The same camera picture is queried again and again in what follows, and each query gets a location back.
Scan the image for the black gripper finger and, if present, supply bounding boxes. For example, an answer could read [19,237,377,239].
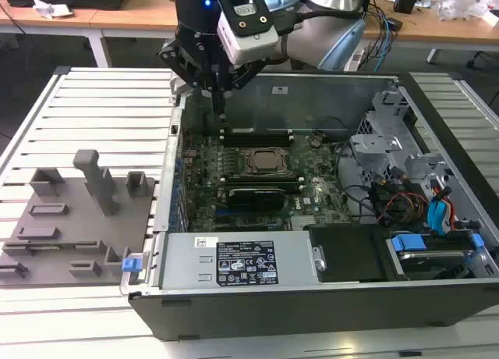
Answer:
[219,60,270,123]
[157,41,221,120]

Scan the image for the green RAM stick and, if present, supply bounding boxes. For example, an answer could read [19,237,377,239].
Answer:
[11,243,93,256]
[225,126,292,138]

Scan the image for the black RAM slot white clips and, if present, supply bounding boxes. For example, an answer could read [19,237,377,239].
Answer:
[219,172,306,183]
[219,180,306,192]
[219,126,294,138]
[219,136,294,149]

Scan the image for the wooden desk white legs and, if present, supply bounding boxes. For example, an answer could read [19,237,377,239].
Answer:
[360,0,499,63]
[0,0,184,69]

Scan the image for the silver CPU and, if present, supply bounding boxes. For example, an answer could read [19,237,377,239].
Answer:
[252,151,288,172]

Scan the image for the white power strip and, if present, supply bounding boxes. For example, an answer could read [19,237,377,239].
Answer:
[342,48,366,72]

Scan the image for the black expansion card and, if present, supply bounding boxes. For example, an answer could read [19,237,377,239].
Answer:
[227,186,286,211]

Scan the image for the crumpled white paper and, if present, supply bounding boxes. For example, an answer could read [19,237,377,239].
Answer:
[32,0,74,19]

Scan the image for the green motherboard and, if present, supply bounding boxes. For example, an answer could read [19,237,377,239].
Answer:
[181,130,352,233]

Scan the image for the silver metal drive cage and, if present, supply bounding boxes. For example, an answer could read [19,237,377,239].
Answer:
[349,88,463,204]

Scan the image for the small black box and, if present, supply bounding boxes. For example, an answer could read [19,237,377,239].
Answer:
[392,0,421,13]

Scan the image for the grey parts rack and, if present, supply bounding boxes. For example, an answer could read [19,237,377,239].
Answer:
[0,148,157,288]

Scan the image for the grey power supply with label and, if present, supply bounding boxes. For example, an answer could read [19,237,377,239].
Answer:
[158,229,327,292]

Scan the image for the black plastic drive cover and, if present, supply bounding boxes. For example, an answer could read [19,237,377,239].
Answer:
[303,222,395,284]

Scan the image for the clear plastic bags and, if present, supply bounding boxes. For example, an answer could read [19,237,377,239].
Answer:
[435,0,498,23]

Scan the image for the blue disk carrier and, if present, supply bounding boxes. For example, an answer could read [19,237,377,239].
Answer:
[385,233,487,276]

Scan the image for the black PC case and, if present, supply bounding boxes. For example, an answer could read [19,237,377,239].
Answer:
[120,68,499,340]

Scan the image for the silver hard disk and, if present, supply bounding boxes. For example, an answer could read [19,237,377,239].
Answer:
[399,249,475,280]

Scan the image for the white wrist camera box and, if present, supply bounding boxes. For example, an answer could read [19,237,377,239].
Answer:
[216,12,280,66]

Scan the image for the CPU socket metal frame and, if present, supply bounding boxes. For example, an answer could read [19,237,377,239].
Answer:
[241,146,297,176]

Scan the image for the black camera cable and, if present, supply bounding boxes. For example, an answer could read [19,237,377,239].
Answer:
[272,5,367,34]

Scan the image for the red yellow power wires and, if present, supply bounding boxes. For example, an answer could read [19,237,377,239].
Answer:
[384,190,428,222]

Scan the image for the blue flat data wire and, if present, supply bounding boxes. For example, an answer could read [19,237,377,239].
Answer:
[426,181,457,232]

